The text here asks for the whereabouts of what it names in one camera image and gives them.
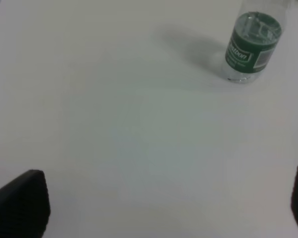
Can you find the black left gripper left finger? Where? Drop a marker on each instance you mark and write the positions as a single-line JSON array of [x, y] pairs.
[[25, 206]]

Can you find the clear plastic water bottle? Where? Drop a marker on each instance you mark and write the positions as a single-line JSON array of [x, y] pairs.
[[256, 33]]

